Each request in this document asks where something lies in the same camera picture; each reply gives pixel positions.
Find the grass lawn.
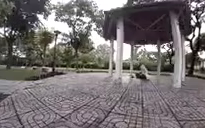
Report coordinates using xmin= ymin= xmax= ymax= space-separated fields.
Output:
xmin=0 ymin=67 xmax=68 ymax=82

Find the pavilion with white columns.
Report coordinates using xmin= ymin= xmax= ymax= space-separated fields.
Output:
xmin=102 ymin=0 xmax=193 ymax=89

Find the row of trees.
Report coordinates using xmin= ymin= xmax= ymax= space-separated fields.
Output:
xmin=0 ymin=0 xmax=205 ymax=76

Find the patterned tile pavement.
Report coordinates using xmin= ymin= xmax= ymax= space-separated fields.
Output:
xmin=0 ymin=71 xmax=205 ymax=128

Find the lamp post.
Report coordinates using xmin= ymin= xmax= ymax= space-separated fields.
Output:
xmin=51 ymin=29 xmax=62 ymax=73

